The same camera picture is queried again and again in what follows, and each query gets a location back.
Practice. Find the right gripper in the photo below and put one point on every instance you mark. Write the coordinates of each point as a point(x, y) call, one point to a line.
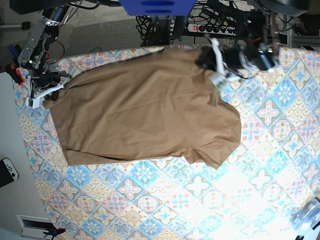
point(44, 86)

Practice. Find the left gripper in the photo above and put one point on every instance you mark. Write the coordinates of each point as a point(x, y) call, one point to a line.
point(225, 62)

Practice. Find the brown t-shirt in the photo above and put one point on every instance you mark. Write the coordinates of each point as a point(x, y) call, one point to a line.
point(153, 106)

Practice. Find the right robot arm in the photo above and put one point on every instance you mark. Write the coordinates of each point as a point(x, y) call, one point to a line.
point(44, 34)

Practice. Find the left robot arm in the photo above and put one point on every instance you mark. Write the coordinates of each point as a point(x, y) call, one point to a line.
point(255, 49)

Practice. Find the white power strip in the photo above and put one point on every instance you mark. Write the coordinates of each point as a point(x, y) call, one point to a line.
point(211, 29)

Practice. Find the red and black clamp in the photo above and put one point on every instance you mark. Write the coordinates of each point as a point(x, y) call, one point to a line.
point(15, 74)

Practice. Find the game console with white controller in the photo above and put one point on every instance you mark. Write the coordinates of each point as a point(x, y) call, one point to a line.
point(8, 172)

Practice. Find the patterned tablecloth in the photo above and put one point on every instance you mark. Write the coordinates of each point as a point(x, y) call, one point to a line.
point(273, 173)

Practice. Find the white floor vent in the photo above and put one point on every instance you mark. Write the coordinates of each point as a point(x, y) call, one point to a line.
point(33, 228)

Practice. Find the black clamp bottom edge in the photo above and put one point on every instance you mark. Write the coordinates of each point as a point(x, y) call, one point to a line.
point(52, 231)

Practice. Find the clear plastic box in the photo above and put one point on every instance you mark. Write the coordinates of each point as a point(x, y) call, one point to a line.
point(308, 217)

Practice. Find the blue handled tool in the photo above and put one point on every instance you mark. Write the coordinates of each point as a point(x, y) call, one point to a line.
point(18, 54)

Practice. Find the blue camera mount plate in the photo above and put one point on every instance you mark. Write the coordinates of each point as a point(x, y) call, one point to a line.
point(157, 7)

